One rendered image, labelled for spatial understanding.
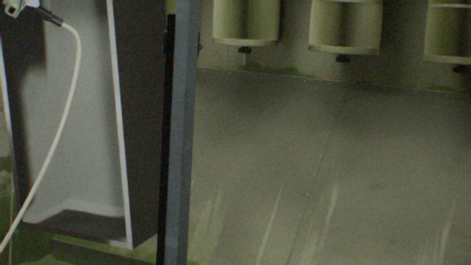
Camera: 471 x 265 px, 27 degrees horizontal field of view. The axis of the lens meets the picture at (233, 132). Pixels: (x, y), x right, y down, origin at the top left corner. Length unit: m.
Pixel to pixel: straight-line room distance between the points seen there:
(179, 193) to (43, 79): 1.74
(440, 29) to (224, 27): 1.09
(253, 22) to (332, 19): 0.47
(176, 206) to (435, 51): 1.89
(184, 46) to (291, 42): 2.40
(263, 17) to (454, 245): 1.41
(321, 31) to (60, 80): 1.19
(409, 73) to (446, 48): 0.52
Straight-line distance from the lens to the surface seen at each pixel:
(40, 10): 3.66
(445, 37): 4.28
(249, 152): 4.93
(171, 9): 5.10
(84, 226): 4.27
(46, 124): 4.40
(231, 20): 4.76
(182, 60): 2.67
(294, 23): 5.02
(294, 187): 4.73
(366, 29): 4.49
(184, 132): 2.69
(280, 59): 5.07
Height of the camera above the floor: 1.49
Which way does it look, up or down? 8 degrees down
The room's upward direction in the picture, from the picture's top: 3 degrees clockwise
